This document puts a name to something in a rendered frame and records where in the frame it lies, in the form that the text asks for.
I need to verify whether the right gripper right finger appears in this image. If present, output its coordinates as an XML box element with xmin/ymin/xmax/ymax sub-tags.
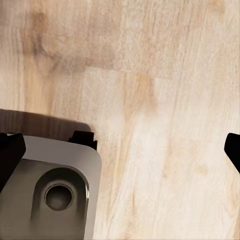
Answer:
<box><xmin>224</xmin><ymin>133</ymin><xmax>240</xmax><ymax>173</ymax></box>

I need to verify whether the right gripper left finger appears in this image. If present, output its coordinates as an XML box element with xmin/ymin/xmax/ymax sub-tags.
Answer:
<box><xmin>0</xmin><ymin>133</ymin><xmax>26</xmax><ymax>193</ymax></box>

